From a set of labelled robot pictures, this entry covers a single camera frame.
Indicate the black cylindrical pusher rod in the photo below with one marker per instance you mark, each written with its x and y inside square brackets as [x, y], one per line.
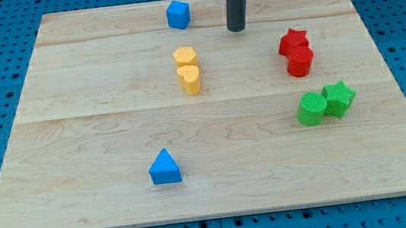
[236, 15]

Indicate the green cylinder block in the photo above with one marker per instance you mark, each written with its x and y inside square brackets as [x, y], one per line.
[311, 108]

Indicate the red cylinder block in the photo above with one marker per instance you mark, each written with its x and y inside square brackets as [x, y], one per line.
[299, 61]

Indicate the red star block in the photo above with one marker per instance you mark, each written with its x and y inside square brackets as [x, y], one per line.
[293, 38]

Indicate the green star block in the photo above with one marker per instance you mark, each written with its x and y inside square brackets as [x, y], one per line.
[339, 98]

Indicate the yellow heart block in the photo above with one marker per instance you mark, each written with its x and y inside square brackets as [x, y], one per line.
[189, 78]

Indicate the blue triangle block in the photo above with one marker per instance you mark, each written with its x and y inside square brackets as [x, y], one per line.
[164, 169]

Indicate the light wooden board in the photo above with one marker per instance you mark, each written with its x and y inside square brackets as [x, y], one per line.
[102, 97]

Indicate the yellow hexagon block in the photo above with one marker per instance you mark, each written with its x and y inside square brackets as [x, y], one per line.
[183, 56]

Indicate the blue cube block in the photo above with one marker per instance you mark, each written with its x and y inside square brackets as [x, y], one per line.
[178, 15]

